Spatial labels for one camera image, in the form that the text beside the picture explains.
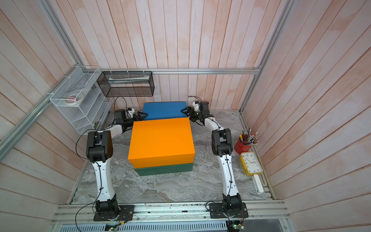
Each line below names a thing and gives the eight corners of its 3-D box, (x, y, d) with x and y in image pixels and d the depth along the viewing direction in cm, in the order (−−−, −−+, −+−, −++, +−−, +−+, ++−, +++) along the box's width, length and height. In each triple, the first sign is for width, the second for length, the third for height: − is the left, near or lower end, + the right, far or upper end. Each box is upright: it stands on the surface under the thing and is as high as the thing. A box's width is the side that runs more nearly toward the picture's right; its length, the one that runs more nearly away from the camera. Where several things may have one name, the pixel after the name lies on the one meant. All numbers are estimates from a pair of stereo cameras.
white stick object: (256, 194, 82) (259, 192, 78) (251, 176, 88) (253, 174, 85) (261, 194, 82) (264, 192, 78) (255, 176, 88) (258, 174, 85)
